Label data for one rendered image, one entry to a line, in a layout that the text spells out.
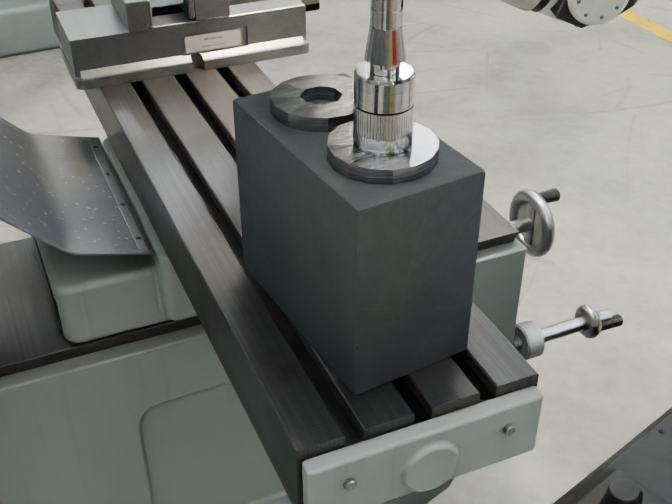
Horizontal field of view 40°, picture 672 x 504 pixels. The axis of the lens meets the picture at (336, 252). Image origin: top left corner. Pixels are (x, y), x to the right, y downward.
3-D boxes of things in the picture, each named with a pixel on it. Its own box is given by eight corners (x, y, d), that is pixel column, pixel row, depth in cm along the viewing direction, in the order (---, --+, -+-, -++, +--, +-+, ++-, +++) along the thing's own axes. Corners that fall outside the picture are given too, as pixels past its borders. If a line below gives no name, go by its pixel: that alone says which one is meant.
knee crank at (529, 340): (607, 314, 159) (613, 286, 156) (630, 335, 155) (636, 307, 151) (498, 348, 152) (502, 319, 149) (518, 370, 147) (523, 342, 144)
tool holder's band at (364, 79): (424, 76, 71) (425, 64, 71) (401, 100, 68) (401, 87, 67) (368, 65, 73) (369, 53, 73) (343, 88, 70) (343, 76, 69)
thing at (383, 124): (420, 135, 74) (424, 76, 71) (398, 160, 71) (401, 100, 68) (367, 123, 76) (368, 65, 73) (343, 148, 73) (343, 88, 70)
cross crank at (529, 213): (529, 228, 165) (538, 171, 158) (568, 264, 156) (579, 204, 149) (451, 249, 159) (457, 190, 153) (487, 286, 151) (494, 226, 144)
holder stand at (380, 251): (344, 233, 99) (346, 57, 87) (469, 350, 83) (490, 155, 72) (242, 266, 94) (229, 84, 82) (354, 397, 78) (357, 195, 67)
